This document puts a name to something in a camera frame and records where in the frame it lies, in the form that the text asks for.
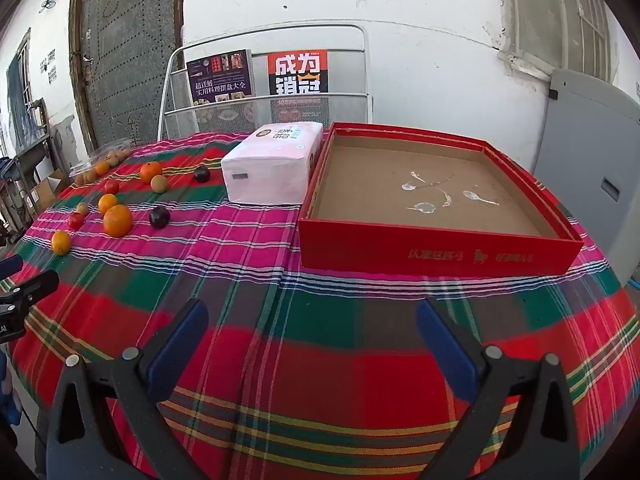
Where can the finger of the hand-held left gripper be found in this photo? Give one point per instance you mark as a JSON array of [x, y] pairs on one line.
[[11, 266], [35, 285]]

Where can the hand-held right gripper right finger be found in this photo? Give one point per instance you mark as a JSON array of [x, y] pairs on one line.
[[447, 350]]

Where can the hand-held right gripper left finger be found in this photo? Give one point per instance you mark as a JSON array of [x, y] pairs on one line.
[[180, 345]]

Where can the small orange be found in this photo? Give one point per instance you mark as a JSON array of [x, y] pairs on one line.
[[107, 203], [61, 242], [102, 167]]

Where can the small red apple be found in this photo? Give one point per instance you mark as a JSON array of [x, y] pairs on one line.
[[76, 220], [111, 187]]

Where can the round brown kiwi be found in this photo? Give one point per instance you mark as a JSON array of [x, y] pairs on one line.
[[82, 208], [158, 183]]

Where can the red cardboard box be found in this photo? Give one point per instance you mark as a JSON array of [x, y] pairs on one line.
[[440, 255]]

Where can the large orange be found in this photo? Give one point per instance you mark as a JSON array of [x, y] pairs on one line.
[[118, 221]]

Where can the dark purple plum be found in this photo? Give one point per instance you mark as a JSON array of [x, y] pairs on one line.
[[201, 174], [159, 217]]

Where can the orange with dark stem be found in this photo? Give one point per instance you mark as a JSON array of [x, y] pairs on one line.
[[150, 171]]

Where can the brown cardboard box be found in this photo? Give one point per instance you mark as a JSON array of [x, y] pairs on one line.
[[44, 192]]

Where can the grey metal cart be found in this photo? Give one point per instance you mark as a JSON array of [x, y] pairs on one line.
[[30, 152]]

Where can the pile of brown longans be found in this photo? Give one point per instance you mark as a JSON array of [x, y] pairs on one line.
[[90, 176]]

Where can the red green plaid tablecloth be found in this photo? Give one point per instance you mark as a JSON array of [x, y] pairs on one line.
[[320, 310]]

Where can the clear plastic container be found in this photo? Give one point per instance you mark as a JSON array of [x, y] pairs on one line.
[[100, 152]]

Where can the blue framed window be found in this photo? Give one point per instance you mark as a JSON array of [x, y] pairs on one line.
[[17, 85]]

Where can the pink white tissue pack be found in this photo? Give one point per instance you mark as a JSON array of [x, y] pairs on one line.
[[265, 175]]

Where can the studded grey metal door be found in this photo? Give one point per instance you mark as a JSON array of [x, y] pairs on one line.
[[130, 50]]

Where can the grey metal cabinet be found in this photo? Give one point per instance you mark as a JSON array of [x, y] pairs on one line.
[[585, 135]]

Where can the dark purple cookbook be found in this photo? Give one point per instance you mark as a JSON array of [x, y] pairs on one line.
[[220, 80]]

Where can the white metal mesh rack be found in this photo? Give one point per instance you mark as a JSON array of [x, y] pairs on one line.
[[345, 75]]

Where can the black red book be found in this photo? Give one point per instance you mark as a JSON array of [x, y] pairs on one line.
[[297, 72]]

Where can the barred white window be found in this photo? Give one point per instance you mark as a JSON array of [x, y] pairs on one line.
[[565, 10]]

